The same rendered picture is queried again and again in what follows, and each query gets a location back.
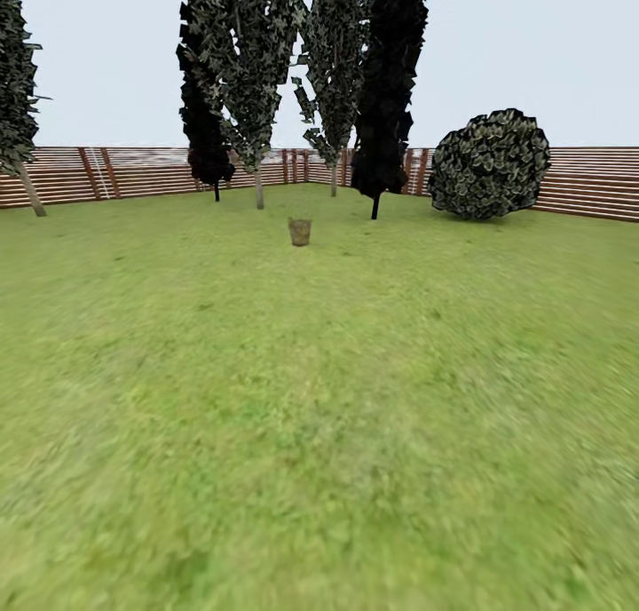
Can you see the bush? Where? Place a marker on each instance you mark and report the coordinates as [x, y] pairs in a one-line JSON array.
[[491, 167]]

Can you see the tree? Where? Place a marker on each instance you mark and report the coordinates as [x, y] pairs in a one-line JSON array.
[[334, 39], [248, 45], [382, 125], [17, 128], [209, 151]]

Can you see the wicker basket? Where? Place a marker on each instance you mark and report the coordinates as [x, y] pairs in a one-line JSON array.
[[300, 232]]

